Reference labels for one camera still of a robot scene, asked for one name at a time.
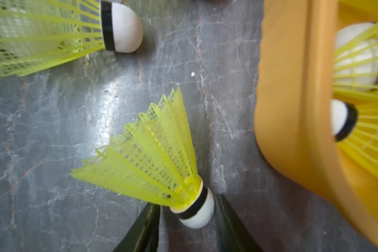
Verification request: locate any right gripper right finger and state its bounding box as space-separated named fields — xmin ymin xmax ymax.
xmin=215 ymin=194 xmax=263 ymax=252

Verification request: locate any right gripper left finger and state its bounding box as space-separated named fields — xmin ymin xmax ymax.
xmin=113 ymin=203 xmax=161 ymax=252

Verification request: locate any yellow shuttlecock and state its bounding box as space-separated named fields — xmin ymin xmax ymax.
xmin=330 ymin=99 xmax=378 ymax=178
xmin=333 ymin=22 xmax=378 ymax=99
xmin=70 ymin=88 xmax=215 ymax=229
xmin=0 ymin=1 xmax=143 ymax=77

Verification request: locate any yellow plastic storage box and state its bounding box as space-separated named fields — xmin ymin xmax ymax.
xmin=254 ymin=1 xmax=378 ymax=248

